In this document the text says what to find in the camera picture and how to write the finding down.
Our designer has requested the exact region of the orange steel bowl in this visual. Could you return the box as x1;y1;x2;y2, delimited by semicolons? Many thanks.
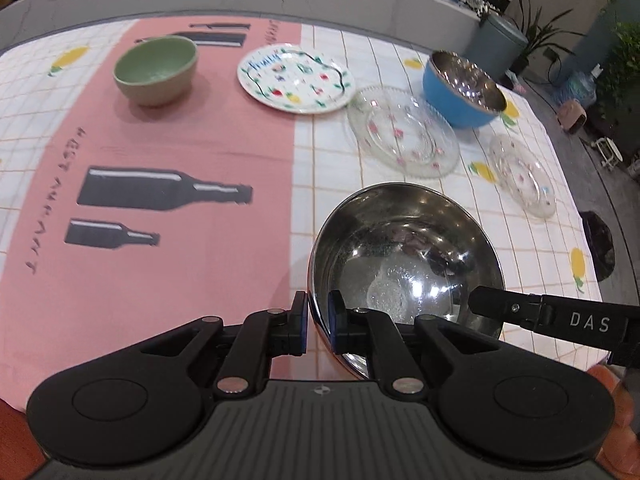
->
307;181;507;380

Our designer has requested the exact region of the clear glass plate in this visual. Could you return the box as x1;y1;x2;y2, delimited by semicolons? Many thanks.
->
488;134;556;220
347;86;460;179

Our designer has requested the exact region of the white fruity painted plate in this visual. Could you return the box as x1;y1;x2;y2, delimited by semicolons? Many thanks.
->
236;44;357;115

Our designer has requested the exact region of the green ceramic bowl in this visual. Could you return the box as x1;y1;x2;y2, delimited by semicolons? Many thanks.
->
113;35;198;107

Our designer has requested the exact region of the person right hand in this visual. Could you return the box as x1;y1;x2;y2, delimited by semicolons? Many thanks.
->
588;364;639;480

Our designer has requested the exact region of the pink small heater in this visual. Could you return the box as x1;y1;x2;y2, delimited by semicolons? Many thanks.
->
556;99;587;134

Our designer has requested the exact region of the blue water bottle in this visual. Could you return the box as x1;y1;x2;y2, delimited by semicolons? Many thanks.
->
555;64;602;110

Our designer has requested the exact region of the green leafy plant right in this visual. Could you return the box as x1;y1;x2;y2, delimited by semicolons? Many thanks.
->
596;22;640;122

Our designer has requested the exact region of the grey-green trash can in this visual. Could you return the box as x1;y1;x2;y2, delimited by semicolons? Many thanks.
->
463;13;528;80

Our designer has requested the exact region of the potted plant by bin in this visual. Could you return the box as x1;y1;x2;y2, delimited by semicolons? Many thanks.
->
510;0;585;76

